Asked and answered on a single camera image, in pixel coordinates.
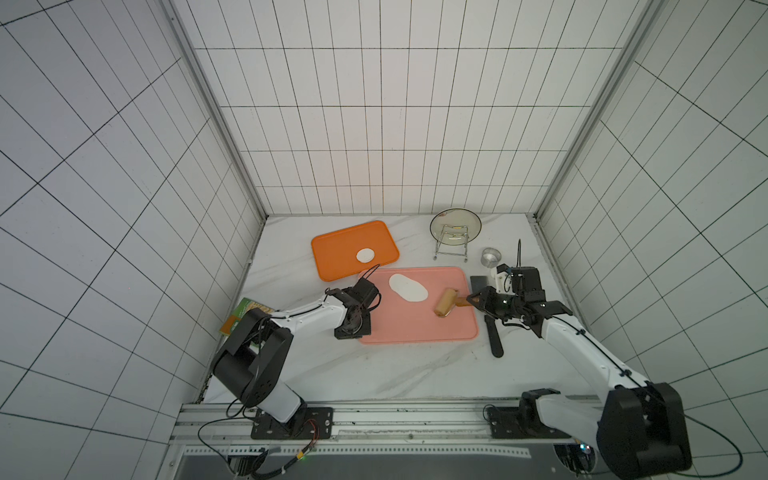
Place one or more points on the green yellow packet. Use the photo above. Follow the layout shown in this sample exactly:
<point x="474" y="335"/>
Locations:
<point x="244" y="306"/>

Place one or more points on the white dough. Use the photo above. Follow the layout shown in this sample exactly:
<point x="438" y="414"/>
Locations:
<point x="408" y="289"/>
<point x="365" y="255"/>

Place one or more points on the aluminium mounting rail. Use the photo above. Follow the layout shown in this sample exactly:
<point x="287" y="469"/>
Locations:
<point x="453" y="426"/>

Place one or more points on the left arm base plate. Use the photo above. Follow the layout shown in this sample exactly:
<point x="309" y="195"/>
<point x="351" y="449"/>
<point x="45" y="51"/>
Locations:
<point x="309" y="423"/>

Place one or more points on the wooden rolling pin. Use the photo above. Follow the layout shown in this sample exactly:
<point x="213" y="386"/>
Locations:
<point x="449" y="300"/>

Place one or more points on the metal spatula black handle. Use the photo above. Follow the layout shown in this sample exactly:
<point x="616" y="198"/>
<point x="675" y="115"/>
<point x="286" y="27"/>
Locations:
<point x="489" y="324"/>

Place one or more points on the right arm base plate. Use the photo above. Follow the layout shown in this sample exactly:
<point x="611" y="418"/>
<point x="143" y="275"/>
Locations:
<point x="507" y="423"/>

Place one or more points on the metal wire lid rack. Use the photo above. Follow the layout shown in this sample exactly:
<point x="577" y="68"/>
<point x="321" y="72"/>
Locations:
<point x="451" y="240"/>

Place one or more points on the pink plastic tray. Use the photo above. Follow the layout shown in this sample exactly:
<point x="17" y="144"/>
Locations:
<point x="396" y="321"/>

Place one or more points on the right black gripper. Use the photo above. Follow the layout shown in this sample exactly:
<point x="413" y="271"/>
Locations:
<point x="486" y="301"/>

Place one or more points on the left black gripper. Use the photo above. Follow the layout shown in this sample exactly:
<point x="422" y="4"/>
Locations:
<point x="363" y="331"/>

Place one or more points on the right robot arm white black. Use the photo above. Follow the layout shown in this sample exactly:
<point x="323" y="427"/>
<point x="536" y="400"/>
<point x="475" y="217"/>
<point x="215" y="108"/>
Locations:
<point x="639" y="427"/>

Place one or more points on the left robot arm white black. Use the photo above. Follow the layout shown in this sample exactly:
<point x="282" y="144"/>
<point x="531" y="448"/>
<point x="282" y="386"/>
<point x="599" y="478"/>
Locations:
<point x="251" y="360"/>

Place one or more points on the orange plastic tray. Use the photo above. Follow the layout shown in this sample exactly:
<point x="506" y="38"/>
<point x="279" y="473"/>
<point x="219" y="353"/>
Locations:
<point x="334" y="253"/>

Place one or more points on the white dough on orange tray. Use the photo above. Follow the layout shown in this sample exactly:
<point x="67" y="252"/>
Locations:
<point x="365" y="255"/>

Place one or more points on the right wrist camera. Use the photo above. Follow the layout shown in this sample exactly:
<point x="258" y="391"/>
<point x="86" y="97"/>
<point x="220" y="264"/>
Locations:
<point x="503" y="279"/>

